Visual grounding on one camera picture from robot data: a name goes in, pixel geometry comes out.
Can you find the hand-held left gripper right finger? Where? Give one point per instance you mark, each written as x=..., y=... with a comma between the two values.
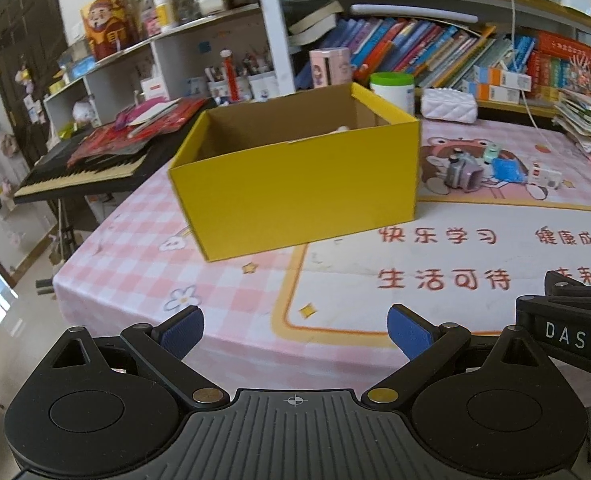
x=409, y=331

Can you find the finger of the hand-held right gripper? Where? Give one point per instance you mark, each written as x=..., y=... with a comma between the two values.
x=580, y=285

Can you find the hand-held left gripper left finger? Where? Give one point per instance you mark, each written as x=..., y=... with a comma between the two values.
x=183, y=332

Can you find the yellow cardboard box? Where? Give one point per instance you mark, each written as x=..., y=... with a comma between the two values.
x=295, y=195

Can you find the pink checked desk mat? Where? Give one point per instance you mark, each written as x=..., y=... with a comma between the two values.
x=225, y=290

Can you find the small white toy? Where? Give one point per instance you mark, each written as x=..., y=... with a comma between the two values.
x=545, y=175

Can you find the blue packet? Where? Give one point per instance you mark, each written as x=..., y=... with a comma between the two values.
x=508, y=170

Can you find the keyboard stand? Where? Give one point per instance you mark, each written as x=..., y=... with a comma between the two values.
x=60, y=245

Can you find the stack of papers and booklets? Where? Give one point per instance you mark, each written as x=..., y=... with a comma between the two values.
x=588, y=127

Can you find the small mint toy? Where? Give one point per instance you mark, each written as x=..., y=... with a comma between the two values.
x=493, y=153

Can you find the black electric keyboard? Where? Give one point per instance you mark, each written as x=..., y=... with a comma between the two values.
x=85, y=172

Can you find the red printed packets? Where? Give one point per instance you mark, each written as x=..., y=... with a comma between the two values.
x=140, y=127

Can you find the orange and white box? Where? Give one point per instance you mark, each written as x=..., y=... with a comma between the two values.
x=503, y=77
x=493, y=94

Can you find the red boxed book set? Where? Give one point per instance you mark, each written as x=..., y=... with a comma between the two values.
x=560, y=67

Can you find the white quilted bag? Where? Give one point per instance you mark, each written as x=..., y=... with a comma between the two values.
x=448, y=106

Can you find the white canister with green lid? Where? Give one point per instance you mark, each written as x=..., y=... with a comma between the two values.
x=393, y=92

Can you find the group of white pen cups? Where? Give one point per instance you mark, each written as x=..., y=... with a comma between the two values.
x=245, y=82

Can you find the pink printed container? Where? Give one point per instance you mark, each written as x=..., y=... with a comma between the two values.
x=330, y=67

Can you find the row of leaning books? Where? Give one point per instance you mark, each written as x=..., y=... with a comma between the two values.
x=425, y=50

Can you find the dark wooden door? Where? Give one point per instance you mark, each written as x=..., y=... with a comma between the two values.
x=20, y=75

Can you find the fortune figure box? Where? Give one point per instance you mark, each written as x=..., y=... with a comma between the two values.
x=108, y=27

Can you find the white bookshelf unit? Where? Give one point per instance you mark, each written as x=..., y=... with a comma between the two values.
x=270, y=25

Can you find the flat stacked books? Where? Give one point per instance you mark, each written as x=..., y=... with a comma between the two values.
x=315, y=22

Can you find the grey toy camera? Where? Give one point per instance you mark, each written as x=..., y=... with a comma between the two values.
x=463, y=175

